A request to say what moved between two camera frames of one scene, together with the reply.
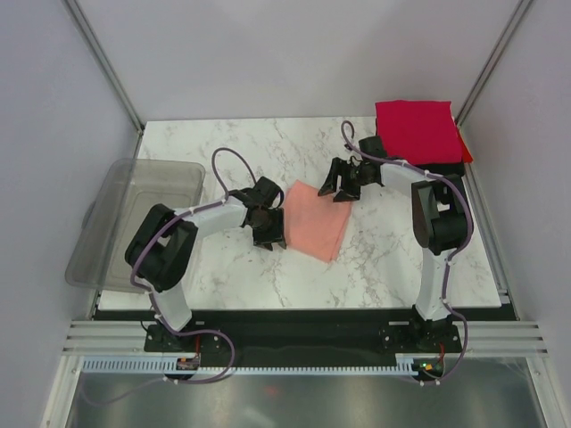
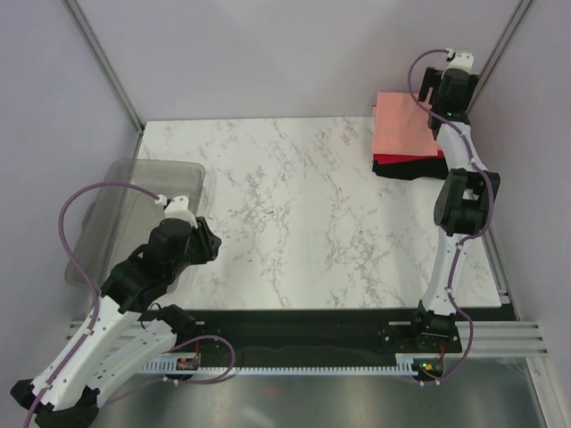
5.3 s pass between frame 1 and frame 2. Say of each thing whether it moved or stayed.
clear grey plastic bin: stayed
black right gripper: moved
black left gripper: moved
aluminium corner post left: stayed
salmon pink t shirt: moved
